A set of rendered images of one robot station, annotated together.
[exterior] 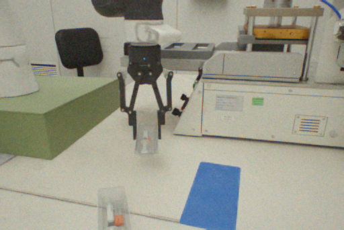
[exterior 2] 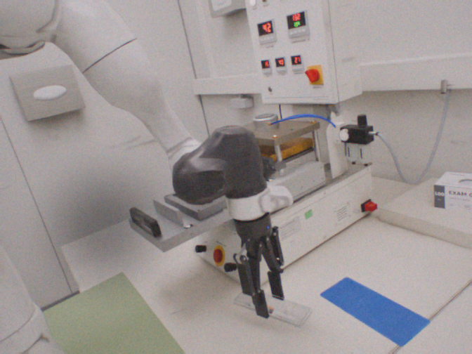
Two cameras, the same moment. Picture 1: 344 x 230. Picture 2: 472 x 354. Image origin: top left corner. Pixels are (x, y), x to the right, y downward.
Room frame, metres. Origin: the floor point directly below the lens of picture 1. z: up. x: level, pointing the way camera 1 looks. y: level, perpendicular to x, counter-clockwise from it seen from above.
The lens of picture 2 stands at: (0.18, 0.54, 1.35)
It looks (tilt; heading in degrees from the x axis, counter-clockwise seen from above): 18 degrees down; 314
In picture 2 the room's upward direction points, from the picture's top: 12 degrees counter-clockwise
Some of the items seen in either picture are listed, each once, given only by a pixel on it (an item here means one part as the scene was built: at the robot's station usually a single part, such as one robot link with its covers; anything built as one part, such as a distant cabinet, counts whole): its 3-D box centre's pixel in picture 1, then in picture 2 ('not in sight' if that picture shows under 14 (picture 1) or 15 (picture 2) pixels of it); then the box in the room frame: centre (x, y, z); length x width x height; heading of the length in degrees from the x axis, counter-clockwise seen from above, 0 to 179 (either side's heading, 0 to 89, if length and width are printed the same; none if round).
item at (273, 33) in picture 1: (275, 23); (270, 141); (0.88, -0.33, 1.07); 0.22 x 0.17 x 0.10; 168
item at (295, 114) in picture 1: (263, 99); (282, 209); (0.87, -0.32, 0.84); 0.53 x 0.37 x 0.17; 78
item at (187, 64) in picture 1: (173, 53); (192, 206); (0.96, -0.03, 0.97); 0.30 x 0.22 x 0.08; 78
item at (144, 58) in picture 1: (144, 64); (255, 233); (0.66, 0.05, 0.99); 0.08 x 0.08 x 0.09
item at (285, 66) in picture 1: (246, 65); (286, 187); (0.77, -0.22, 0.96); 0.26 x 0.05 x 0.07; 78
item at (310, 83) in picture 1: (279, 70); (284, 178); (0.88, -0.36, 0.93); 0.46 x 0.35 x 0.01; 78
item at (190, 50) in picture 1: (187, 50); (205, 196); (0.95, -0.08, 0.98); 0.20 x 0.17 x 0.03; 168
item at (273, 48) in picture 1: (245, 51); not in sight; (1.04, -0.29, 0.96); 0.25 x 0.05 x 0.07; 78
